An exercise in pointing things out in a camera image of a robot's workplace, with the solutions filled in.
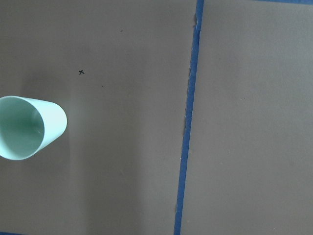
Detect green plastic cup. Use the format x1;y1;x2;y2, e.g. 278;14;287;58
0;96;67;161

